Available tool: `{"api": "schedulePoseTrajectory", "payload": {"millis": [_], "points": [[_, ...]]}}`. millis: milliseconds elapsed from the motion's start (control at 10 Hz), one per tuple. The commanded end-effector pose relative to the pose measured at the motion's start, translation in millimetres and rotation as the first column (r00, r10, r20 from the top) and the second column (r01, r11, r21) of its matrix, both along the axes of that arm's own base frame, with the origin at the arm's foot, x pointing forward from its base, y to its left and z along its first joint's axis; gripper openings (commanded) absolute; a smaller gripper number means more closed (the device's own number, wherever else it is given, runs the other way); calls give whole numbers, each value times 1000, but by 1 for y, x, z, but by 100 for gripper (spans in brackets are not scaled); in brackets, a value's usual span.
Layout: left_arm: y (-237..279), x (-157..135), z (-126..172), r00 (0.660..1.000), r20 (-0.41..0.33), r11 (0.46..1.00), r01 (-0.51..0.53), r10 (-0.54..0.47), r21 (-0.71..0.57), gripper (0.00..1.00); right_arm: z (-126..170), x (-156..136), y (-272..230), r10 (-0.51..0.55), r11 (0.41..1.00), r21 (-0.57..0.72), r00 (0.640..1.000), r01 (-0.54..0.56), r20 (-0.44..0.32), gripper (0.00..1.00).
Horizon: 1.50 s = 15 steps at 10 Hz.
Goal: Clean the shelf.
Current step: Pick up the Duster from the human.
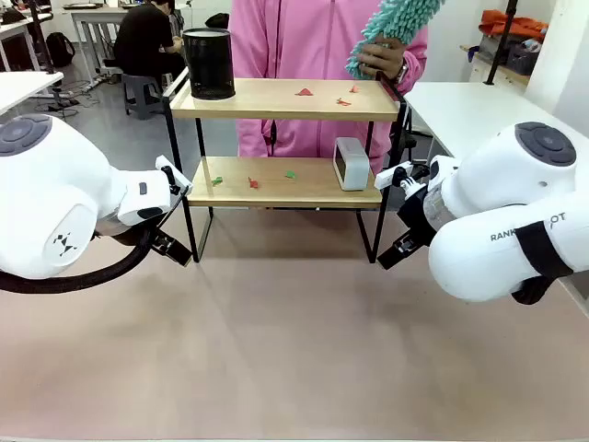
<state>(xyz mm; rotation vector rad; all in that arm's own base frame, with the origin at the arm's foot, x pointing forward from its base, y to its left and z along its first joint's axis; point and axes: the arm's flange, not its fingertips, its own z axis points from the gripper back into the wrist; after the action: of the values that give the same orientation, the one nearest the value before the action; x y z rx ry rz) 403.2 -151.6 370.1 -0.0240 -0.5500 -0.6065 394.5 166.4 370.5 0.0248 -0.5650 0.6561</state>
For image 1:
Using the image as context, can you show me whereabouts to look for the black sleeved left arm cable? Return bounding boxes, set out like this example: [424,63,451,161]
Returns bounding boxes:
[0,227,154,295]

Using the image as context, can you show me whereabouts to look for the two-tier wooden metal shelf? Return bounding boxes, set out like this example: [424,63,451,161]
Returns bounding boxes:
[161,66,413,264]

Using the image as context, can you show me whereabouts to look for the orange cloth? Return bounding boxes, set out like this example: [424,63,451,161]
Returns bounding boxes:
[478,9,549,41]

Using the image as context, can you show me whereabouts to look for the pink jacket torso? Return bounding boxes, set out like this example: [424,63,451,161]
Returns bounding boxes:
[228,0,429,176]

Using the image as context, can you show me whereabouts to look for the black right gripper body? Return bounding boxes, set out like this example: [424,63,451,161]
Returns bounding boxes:
[397,177,439,252]

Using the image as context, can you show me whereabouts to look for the grey plastic stool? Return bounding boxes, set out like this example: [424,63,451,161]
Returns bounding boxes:
[121,72,174,121]

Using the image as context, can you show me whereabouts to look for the pink sleeved left forearm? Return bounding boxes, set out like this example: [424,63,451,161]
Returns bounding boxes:
[398,27,429,93]

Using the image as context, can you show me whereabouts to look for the white side table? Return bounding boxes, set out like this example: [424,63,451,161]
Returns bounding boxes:
[0,71,64,116]
[404,81,560,160]

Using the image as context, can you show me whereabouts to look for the white desk clock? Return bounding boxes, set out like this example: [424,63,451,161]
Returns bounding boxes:
[332,136,370,192]

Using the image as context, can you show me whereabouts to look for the black stand pole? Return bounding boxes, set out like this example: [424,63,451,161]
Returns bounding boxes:
[487,0,519,87]
[29,0,56,75]

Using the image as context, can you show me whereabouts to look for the grey background desk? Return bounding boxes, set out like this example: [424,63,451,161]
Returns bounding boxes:
[64,2,134,75]

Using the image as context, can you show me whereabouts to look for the seated person in black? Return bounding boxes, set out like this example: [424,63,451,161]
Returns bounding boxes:
[113,0,186,77]

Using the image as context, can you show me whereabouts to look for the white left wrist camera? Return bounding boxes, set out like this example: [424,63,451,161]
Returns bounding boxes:
[155,155,193,197]

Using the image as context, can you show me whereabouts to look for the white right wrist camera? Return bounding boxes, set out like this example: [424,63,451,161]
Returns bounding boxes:
[374,161,415,191]

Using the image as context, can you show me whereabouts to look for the teal chenille duster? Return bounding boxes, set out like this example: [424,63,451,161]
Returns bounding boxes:
[344,0,447,83]

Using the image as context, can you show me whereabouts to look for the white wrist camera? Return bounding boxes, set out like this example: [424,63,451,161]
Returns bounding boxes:
[155,155,193,197]
[374,161,415,191]

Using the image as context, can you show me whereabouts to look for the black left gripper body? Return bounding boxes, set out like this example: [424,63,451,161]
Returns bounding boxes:
[145,225,172,253]

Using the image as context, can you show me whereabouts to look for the person's left hand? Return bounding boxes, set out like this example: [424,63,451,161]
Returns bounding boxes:
[356,39,409,82]

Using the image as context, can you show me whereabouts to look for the black strap on arm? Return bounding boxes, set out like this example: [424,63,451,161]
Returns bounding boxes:
[511,220,574,306]

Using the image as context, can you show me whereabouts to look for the black backpack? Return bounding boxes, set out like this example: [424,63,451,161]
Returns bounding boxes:
[45,31,76,68]

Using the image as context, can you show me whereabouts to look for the black mesh pen holder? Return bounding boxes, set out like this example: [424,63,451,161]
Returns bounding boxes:
[181,27,237,100]

